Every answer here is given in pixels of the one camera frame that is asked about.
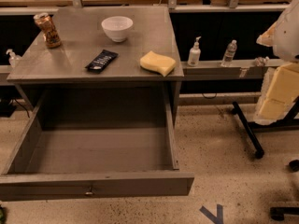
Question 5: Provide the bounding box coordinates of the orange drink can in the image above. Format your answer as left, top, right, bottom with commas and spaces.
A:
34, 12, 62, 49

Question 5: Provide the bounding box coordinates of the crumpled plastic wrapper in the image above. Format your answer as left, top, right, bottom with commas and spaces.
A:
254, 57, 270, 66

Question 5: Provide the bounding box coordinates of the open grey top drawer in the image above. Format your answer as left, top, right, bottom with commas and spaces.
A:
0, 88, 194, 201

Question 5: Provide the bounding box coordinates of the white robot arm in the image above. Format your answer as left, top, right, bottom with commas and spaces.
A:
253, 0, 299, 125

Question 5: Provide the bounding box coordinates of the black chair base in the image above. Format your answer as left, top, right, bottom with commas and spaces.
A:
232, 99, 299, 159

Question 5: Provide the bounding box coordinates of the grey cabinet desk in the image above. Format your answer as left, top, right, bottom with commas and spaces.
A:
7, 6, 185, 123

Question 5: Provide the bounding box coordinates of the clear water bottle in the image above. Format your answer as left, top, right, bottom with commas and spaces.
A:
221, 40, 237, 67

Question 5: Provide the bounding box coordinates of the clear pump bottle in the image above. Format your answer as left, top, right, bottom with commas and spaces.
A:
7, 49, 21, 67

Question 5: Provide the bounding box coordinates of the white bowl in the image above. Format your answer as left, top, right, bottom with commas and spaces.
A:
101, 16, 134, 42

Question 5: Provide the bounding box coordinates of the yellow sponge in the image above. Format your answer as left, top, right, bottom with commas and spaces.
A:
140, 51, 176, 77

